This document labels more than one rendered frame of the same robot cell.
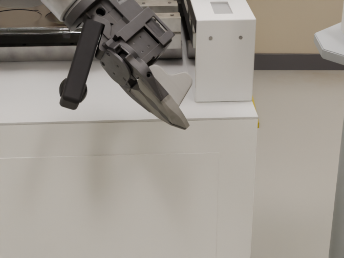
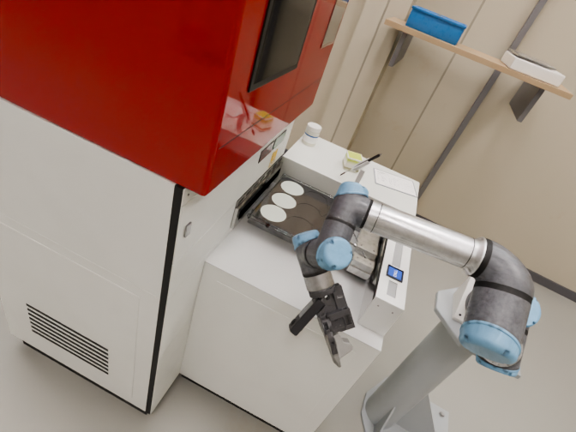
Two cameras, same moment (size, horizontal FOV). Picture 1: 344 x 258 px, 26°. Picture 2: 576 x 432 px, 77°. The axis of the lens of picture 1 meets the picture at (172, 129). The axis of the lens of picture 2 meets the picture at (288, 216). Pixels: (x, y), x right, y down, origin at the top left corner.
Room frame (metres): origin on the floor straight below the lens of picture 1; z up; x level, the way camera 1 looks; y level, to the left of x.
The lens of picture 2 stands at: (0.27, 0.13, 1.70)
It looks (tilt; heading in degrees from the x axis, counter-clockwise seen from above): 36 degrees down; 11
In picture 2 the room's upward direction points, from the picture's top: 21 degrees clockwise
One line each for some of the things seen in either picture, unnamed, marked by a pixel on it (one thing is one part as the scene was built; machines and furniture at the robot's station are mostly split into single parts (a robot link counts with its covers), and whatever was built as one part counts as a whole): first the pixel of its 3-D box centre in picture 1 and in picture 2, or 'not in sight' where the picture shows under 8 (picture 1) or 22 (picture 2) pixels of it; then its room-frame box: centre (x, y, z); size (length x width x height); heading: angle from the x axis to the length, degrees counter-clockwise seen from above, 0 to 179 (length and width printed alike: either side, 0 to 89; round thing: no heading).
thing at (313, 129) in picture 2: not in sight; (311, 134); (1.87, 0.49, 1.01); 0.07 x 0.07 x 0.10
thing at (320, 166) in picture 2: not in sight; (349, 182); (1.83, 0.22, 0.89); 0.62 x 0.35 x 0.14; 93
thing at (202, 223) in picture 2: not in sight; (243, 183); (1.23, 0.51, 1.02); 0.81 x 0.03 x 0.40; 3
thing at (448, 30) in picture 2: not in sight; (435, 25); (3.02, 0.23, 1.55); 0.35 x 0.24 x 0.11; 90
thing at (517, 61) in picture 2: not in sight; (531, 66); (3.01, -0.40, 1.53); 0.33 x 0.32 x 0.08; 90
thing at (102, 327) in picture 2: not in sight; (147, 261); (1.21, 0.85, 0.41); 0.82 x 0.70 x 0.82; 3
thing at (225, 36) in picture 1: (207, 12); (389, 264); (1.39, -0.07, 0.89); 0.55 x 0.09 x 0.14; 3
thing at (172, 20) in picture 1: (158, 22); (363, 263); (1.31, 0.02, 0.89); 0.08 x 0.03 x 0.03; 93
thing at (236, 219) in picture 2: not in sight; (259, 191); (1.41, 0.51, 0.89); 0.44 x 0.02 x 0.10; 3
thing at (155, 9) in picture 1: (156, 9); (366, 250); (1.39, 0.03, 0.89); 0.08 x 0.03 x 0.03; 93
